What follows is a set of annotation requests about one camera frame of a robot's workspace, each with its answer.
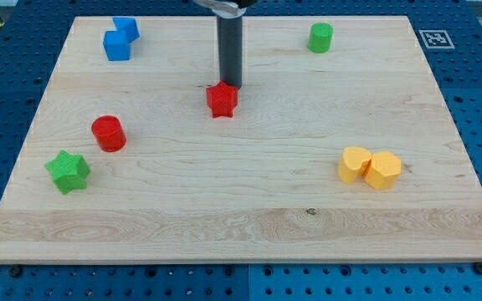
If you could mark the green star block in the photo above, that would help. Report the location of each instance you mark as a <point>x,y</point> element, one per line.
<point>68,172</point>

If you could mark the silver metal rod mount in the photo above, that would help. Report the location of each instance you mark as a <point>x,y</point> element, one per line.
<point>226,9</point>

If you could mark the blue angular block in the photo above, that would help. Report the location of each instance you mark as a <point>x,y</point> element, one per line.
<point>129,26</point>

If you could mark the light wooden board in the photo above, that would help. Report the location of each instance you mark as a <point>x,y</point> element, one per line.
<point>262,186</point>

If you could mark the green cylinder block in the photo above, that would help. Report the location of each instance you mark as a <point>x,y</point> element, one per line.
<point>320,38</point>

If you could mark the yellow pentagon block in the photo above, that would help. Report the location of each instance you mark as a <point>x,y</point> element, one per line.
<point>383,171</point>

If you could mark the white fiducial marker tag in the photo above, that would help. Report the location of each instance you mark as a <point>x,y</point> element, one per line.
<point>436,39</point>

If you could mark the yellow heart block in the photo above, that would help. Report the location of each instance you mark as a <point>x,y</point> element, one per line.
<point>353,163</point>

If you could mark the red cylinder block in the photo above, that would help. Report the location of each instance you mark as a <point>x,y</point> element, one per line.
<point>109,133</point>

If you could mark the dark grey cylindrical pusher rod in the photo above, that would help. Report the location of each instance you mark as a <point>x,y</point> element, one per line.
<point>230,50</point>

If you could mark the blue cube block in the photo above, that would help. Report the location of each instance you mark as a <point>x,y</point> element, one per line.
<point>117,46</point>

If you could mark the red star block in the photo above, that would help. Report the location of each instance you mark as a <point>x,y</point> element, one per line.
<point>222,99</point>

